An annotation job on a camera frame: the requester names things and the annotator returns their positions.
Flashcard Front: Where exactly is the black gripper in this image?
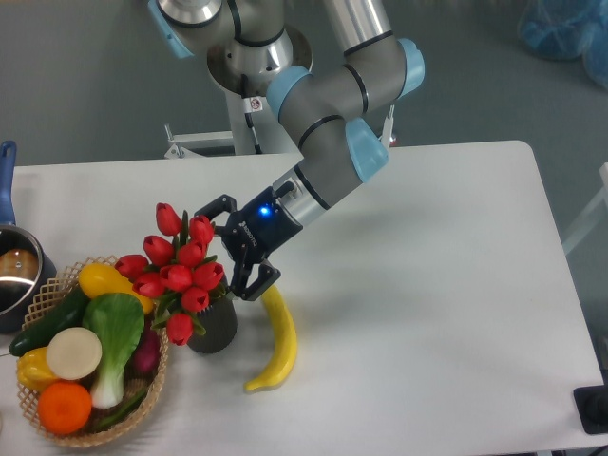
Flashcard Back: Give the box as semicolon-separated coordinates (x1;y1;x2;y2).
195;187;303;301

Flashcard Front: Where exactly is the red tulip bouquet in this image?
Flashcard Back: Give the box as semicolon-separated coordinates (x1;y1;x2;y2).
115;202;225;346

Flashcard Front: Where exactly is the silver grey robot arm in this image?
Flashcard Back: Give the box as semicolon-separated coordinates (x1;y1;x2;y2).
148;1;425;300

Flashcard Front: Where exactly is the dark grey ribbed vase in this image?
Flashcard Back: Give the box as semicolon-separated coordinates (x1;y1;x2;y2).
187;295;238;354

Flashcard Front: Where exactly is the yellow banana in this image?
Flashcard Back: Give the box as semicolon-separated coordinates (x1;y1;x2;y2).
243;285;298;393

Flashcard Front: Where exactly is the green bok choy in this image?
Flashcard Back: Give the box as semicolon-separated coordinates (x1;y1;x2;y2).
83;293;144;409

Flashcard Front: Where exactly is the yellow squash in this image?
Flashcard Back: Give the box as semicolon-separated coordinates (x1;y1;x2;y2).
78;263;154;314

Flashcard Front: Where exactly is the purple eggplant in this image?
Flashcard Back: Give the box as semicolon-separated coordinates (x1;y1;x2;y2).
131;325;161;374

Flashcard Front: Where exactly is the green cucumber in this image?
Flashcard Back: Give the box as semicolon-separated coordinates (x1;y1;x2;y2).
9;286;90;357

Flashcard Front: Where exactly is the woven wicker basket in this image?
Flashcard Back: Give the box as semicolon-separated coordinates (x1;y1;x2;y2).
17;256;168;448

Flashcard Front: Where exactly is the white round radish slice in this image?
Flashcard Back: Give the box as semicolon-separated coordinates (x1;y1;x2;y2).
46;327;102;381

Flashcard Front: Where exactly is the blue saucepan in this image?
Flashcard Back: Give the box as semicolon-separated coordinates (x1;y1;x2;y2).
1;141;57;334

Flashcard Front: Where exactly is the green chili pepper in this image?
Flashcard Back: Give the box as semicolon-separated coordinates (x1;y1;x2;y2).
91;389;147;433

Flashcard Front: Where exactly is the orange fruit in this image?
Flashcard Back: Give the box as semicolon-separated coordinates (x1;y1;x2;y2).
37;381;92;435

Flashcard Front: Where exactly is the yellow bell pepper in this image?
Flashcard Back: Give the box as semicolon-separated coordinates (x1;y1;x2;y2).
16;347;60;392

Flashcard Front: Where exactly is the blue plastic bag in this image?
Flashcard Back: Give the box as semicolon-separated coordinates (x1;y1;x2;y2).
518;1;607;88

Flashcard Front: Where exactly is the black device at table edge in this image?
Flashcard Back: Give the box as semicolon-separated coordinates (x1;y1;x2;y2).
573;385;607;435

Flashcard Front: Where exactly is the white frame at right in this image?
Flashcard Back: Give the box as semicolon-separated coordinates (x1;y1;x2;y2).
561;163;607;256

